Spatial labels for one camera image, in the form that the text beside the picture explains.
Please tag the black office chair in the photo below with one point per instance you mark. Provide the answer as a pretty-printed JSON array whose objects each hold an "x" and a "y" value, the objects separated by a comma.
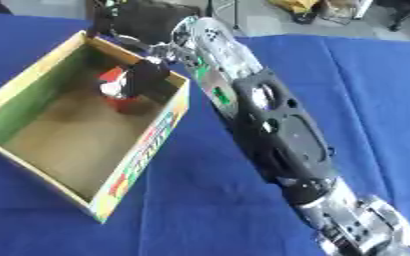
[{"x": 407, "y": 13}]

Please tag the yellow bag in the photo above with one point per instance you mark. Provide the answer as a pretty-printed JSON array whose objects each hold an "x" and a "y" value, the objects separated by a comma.
[{"x": 299, "y": 7}]

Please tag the black tripod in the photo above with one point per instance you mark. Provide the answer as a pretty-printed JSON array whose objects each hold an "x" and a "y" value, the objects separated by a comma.
[{"x": 235, "y": 15}]

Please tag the black bag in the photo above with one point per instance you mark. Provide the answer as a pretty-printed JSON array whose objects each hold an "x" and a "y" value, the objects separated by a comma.
[{"x": 147, "y": 18}]

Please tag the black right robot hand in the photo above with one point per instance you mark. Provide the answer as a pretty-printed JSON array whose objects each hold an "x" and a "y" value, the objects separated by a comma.
[{"x": 146, "y": 76}]

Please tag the silver and black right robot arm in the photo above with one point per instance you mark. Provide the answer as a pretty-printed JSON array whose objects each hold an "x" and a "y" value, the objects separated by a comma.
[{"x": 284, "y": 140}]

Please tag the red and white toy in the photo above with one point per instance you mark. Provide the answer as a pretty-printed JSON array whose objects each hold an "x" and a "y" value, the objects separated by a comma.
[{"x": 113, "y": 87}]

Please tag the cardboard box with green inside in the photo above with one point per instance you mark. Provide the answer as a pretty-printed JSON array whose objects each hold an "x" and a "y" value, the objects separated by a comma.
[{"x": 74, "y": 140}]

